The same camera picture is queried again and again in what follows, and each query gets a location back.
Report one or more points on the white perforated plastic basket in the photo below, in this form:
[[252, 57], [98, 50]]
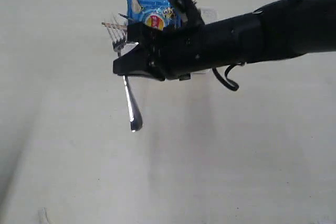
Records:
[[208, 15]]

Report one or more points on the silver fork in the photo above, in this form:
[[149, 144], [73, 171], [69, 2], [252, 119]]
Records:
[[119, 40]]

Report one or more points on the blue chips snack bag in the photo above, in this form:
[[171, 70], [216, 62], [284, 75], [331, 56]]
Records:
[[153, 13]]

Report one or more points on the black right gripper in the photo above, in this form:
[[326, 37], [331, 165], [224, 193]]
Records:
[[168, 54]]

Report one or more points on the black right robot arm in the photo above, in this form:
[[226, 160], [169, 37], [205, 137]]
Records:
[[281, 30]]

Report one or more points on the wooden chopstick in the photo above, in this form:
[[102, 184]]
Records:
[[115, 24]]

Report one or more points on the silver table knife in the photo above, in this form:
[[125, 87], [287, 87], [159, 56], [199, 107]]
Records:
[[124, 16]]

